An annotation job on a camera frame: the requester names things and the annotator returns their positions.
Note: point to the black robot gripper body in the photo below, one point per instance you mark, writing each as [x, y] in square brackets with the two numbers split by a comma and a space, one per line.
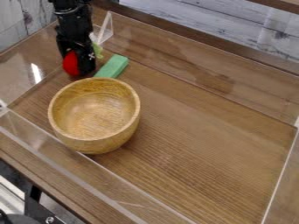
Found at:
[75, 24]

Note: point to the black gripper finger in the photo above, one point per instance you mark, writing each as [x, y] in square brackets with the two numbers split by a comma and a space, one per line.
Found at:
[63, 44]
[86, 58]

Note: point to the red felt fruit green stem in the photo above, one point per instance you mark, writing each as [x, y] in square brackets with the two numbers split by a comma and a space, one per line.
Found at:
[70, 60]

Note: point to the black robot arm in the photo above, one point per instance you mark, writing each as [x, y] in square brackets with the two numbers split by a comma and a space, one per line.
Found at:
[69, 4]

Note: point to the green rectangular block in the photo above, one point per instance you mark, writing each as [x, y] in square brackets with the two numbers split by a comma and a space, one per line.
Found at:
[114, 67]

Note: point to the light wooden bowl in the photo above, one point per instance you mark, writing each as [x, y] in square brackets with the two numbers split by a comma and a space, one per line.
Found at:
[94, 114]

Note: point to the clear acrylic corner bracket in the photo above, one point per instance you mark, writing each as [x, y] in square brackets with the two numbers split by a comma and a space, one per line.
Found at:
[103, 32]

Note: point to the black metal table leg bracket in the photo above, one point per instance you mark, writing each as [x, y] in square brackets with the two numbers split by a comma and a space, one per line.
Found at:
[35, 210]

